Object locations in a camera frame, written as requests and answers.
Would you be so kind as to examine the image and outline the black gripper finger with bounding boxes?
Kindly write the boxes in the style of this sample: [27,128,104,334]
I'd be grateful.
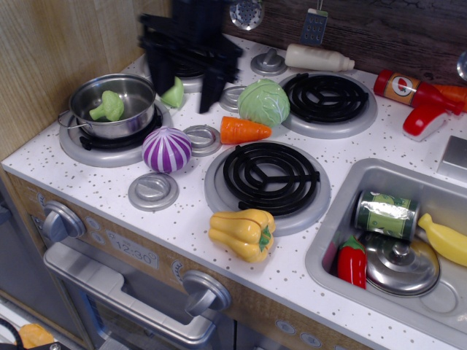
[198,67,229,114]
[145,45,175,96]

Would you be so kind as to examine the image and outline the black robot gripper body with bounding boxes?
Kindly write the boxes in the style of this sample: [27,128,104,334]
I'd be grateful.
[137,0,244,85]

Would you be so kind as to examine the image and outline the green toy broccoli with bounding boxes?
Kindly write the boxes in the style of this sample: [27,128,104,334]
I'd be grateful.
[89,90,124,122]

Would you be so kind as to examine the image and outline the back left black burner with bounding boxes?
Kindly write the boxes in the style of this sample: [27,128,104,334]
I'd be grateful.
[142,34,240,94]

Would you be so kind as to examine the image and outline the black burner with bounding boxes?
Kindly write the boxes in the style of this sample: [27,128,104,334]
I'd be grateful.
[57,101,173,168]
[204,141,331,236]
[280,72,378,139]
[142,34,240,94]

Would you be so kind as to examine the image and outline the silver stovetop knob centre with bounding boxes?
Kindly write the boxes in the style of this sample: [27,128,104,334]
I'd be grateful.
[219,85,246,113]

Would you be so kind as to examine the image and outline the silver stovetop knob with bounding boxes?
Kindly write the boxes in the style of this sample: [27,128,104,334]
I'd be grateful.
[128,173,179,211]
[219,85,246,113]
[184,125,221,157]
[250,48,287,77]

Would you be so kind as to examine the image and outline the light green toy pear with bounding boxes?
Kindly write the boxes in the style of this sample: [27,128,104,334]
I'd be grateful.
[161,77,185,108]

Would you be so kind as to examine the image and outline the orange toy carrot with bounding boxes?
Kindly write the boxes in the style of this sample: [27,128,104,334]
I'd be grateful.
[220,116,272,144]

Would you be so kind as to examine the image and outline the green toy cabbage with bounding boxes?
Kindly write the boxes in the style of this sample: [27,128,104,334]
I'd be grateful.
[237,79,290,128]

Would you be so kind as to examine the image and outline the hanging silver strainer spoon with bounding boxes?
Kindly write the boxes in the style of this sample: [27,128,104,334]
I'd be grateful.
[229,0,264,31]

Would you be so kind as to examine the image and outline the silver stovetop knob back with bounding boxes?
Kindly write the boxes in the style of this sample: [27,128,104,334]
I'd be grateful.
[250,48,287,77]

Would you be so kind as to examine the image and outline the silver stovetop knob middle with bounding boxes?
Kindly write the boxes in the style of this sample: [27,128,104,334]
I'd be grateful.
[184,125,221,157]

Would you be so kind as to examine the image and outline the small steel pot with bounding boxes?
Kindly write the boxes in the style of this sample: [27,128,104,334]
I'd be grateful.
[67,73,156,139]

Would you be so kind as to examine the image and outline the purple striped toy onion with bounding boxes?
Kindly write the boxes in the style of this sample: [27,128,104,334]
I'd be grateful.
[142,127,192,174]

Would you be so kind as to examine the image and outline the cream toy bottle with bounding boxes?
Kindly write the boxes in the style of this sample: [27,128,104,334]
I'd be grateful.
[285,44,355,72]

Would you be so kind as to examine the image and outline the front left black burner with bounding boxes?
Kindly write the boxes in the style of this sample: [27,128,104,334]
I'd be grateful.
[57,101,173,168]

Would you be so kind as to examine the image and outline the back right black burner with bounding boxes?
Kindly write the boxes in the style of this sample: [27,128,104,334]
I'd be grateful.
[280,72,378,139]

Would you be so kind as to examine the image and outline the front right black burner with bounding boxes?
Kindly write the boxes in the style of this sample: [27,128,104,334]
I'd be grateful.
[204,141,331,236]

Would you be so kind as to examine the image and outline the silver stovetop knob front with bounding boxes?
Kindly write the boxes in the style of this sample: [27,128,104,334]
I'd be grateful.
[128,173,179,211]

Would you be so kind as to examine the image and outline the yellow toy bell pepper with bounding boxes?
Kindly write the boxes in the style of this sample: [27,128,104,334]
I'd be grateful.
[208,209,276,263]

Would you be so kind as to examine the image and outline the left silver oven knob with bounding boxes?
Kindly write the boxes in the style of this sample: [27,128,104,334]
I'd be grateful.
[43,201,86,242]

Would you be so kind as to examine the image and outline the silver oven knob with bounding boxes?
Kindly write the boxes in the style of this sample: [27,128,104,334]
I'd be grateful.
[43,201,86,242]
[182,270,232,316]

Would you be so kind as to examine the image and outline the red toy ketchup bottle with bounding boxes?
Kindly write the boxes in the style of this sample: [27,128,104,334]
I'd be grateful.
[373,69,464,115]

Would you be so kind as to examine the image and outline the right silver oven knob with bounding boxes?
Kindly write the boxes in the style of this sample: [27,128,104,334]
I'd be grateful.
[182,270,232,316]

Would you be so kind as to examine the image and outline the green toy can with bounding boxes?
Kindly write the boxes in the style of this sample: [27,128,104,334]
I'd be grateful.
[354,190,420,241]

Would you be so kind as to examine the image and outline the red toy chili pepper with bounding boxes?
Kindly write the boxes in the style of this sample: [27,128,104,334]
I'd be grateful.
[337,236,367,289]

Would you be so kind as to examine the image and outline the orange toy behind ketchup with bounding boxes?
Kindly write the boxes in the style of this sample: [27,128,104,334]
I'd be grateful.
[434,85,467,112]

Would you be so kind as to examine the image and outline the hanging silver utensil right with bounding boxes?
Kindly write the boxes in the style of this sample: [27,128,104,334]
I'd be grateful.
[456,51,467,81]

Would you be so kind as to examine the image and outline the silver faucet base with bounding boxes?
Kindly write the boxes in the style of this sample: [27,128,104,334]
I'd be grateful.
[437,136,467,182]

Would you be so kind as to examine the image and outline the steel pot lid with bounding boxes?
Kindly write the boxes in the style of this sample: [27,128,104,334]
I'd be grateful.
[361,233,441,297]

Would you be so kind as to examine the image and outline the yellow toy banana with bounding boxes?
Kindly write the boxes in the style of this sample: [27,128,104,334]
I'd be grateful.
[417,214,466,267]

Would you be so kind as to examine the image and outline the yellow toy on floor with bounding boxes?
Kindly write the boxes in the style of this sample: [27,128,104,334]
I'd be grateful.
[18,324,55,349]

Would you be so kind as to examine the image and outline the silver toy sink basin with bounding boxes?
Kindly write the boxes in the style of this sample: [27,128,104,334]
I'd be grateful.
[305,159,466,349]

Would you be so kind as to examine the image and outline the silver oven door handle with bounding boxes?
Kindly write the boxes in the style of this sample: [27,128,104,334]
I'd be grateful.
[44,243,216,349]

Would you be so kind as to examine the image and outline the black cable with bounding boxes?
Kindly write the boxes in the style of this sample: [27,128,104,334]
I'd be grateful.
[0,317,23,347]

